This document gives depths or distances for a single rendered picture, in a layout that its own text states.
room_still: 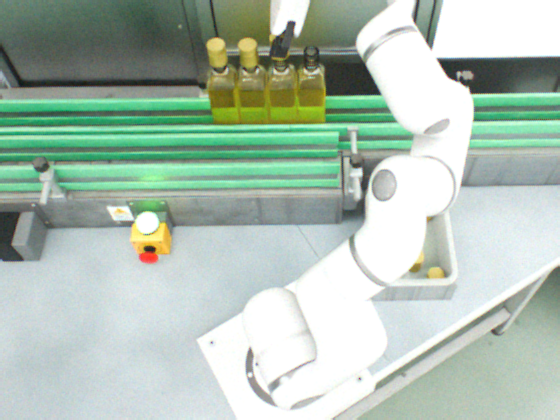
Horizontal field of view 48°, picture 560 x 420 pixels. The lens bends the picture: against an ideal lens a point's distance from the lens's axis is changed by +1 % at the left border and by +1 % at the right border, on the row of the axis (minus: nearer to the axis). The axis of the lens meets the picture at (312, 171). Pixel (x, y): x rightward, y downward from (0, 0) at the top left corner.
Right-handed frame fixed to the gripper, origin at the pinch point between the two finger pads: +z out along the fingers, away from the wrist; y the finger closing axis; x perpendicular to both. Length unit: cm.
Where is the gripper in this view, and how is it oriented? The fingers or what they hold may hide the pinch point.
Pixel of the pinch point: (279, 40)
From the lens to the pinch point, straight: 117.4
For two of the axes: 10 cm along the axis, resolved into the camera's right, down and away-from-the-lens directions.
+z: -2.6, 5.4, 8.0
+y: 0.3, 8.3, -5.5
